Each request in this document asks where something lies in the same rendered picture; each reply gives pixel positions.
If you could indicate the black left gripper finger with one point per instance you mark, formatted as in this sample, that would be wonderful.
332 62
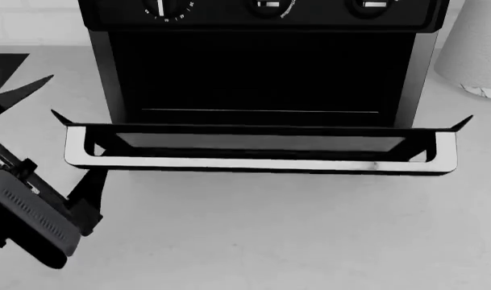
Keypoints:
21 90
88 205

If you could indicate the black oven control knob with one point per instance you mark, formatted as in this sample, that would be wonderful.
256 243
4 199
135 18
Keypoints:
269 9
370 9

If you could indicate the black timer knob white pointer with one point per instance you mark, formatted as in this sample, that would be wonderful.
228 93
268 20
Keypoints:
161 6

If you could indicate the white textured container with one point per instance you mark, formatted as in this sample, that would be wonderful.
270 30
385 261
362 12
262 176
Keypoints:
475 45

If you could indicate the black toaster oven body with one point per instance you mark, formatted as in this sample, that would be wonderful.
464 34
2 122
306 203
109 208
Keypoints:
249 27

